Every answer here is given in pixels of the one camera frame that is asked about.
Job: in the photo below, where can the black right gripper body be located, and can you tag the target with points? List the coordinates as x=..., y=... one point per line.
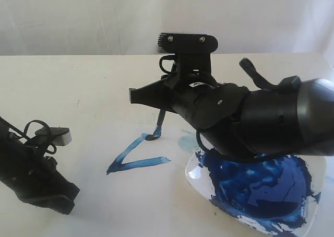
x=200, y=100

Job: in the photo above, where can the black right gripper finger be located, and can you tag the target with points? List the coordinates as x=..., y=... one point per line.
x=155, y=95

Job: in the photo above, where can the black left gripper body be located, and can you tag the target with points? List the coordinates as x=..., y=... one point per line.
x=24, y=168

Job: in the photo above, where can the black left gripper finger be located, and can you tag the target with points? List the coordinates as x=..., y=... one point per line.
x=62, y=203

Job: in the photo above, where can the black paintbrush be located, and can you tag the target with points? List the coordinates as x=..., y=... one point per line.
x=157, y=132

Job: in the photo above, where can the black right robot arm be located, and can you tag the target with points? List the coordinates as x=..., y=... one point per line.
x=294, y=117

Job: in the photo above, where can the white square paint plate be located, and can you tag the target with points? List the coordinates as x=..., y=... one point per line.
x=278, y=197

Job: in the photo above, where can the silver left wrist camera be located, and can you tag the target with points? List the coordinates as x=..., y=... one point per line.
x=59, y=136

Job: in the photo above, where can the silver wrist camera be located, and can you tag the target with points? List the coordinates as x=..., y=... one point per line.
x=191, y=50
x=59, y=136

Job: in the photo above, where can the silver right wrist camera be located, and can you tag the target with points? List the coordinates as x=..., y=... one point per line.
x=191, y=50

